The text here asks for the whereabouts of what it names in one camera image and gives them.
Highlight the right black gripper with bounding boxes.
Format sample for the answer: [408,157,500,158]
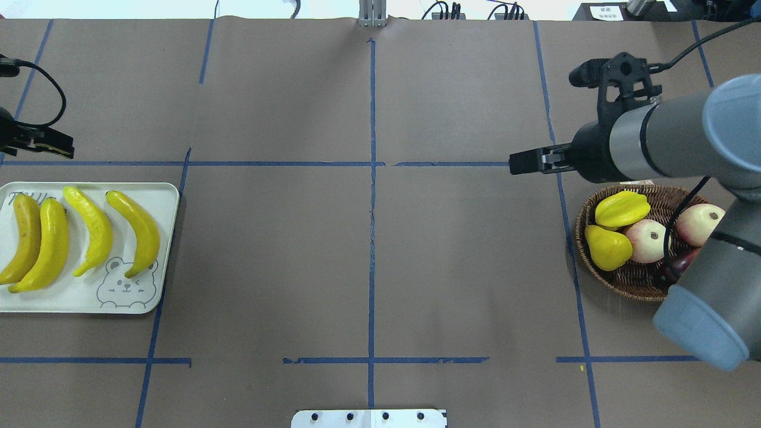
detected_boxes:
[509,122,616,184]

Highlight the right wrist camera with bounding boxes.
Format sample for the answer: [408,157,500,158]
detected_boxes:
[568,52,662,125]

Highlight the brown wicker basket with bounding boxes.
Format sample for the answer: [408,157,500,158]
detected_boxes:
[574,184,695,303]

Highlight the greenish yellow long banana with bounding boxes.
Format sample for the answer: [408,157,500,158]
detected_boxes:
[63,186,114,278]

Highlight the pink white apple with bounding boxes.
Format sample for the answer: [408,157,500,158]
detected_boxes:
[676,203,725,247]
[623,219,668,265]

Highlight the dark purple fruit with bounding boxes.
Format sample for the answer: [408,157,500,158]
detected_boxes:
[659,247,701,285]

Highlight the aluminium frame post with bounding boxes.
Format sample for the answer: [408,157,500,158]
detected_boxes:
[358,0,388,28]

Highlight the black power strip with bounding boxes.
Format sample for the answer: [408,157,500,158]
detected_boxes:
[426,4,530,21]

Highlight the cream bear tray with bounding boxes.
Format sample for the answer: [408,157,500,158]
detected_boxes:
[1,181,180,314]

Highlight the yellow drooping banana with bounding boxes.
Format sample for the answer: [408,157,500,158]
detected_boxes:
[106,190,161,279]

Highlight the yellow pear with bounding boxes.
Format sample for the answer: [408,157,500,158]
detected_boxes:
[584,225,633,272]

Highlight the black box with label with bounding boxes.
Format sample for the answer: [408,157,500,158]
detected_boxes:
[571,1,657,22]

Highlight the bright yellow banana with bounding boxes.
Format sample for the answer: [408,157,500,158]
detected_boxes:
[8,198,69,294]

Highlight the dark yellow banana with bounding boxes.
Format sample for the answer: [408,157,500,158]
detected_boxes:
[1,193,42,285]

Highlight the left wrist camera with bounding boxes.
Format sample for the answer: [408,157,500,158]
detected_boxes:
[0,55,21,78]

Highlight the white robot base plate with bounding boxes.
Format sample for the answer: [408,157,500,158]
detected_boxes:
[291,408,448,427]

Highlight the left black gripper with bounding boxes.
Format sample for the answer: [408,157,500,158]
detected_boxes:
[1,107,74,159]

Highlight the short yellow back banana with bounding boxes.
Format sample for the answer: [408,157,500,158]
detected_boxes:
[595,190,650,231]

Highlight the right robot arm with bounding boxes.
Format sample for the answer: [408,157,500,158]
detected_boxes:
[508,74,760,371]

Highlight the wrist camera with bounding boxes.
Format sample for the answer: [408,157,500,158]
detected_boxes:
[0,55,21,78]
[568,52,662,125]

